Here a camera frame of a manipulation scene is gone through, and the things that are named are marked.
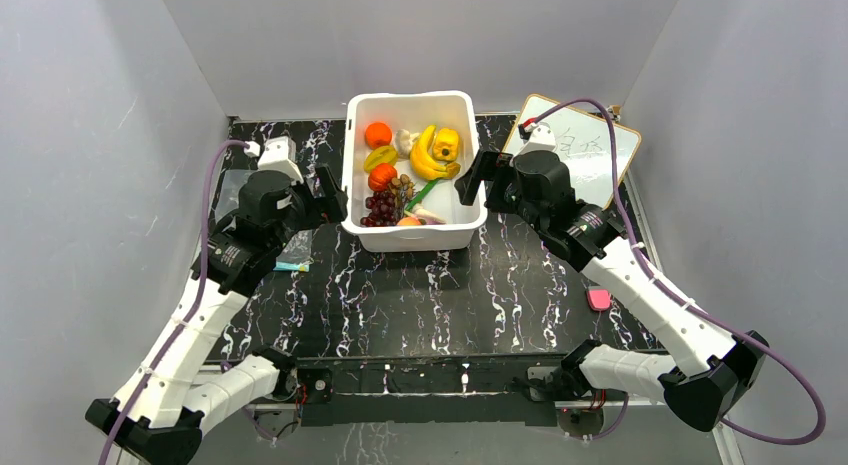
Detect small orange pumpkin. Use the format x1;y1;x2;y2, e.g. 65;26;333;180
368;163;398;192

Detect clear zip top bag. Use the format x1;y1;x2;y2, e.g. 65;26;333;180
214;169;313;272

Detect yellow banana bunch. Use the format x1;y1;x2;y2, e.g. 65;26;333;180
409;125;461;181

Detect white mushroom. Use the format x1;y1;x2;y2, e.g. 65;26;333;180
394;129;420;160

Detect yellow bell pepper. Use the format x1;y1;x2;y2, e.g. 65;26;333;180
431;128;461;162

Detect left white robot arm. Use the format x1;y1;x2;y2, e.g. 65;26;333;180
85;165;347;464

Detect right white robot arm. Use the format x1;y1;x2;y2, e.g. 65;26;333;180
455;151;764;431

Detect dark red grape bunch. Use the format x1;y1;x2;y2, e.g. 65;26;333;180
360;190;399;227

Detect green onion stalk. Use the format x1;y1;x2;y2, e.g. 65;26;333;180
404;179;440;212

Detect brown longan cluster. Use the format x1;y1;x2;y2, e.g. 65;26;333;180
387;174;417;209

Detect yellow green starfruit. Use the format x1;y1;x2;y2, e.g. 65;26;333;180
363;145;398;174

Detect orange peach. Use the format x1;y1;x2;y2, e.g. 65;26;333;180
397;216;423;226

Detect orange tangerine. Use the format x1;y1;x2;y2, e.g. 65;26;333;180
364;121;394;150

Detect white plastic bin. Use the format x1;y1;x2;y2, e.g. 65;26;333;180
342;90;488;252

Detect pink eraser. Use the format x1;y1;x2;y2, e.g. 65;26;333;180
586;287;612;312

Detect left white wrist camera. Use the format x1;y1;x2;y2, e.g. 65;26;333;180
258;136;304;183

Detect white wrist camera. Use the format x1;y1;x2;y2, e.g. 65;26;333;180
258;136;304;183
518;119;557;155

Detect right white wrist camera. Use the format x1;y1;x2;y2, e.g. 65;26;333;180
518;119;557;155

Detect small whiteboard wooden frame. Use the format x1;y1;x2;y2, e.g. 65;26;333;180
502;94;642;206

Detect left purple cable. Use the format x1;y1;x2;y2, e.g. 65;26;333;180
96;139;261;465

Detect black front mounting rail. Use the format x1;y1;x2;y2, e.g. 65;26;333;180
218;352;664;429

